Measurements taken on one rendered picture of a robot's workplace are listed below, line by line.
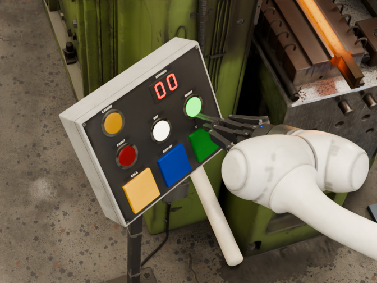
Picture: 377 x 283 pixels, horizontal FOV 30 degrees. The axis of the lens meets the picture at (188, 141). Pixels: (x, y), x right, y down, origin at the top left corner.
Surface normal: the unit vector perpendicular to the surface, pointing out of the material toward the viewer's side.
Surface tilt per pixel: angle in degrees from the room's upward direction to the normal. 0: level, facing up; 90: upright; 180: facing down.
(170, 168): 60
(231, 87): 90
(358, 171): 56
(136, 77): 30
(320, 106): 90
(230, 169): 66
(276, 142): 26
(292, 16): 0
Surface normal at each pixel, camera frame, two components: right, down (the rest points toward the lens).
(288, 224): 0.07, -0.58
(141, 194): 0.65, 0.23
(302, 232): 0.34, 0.77
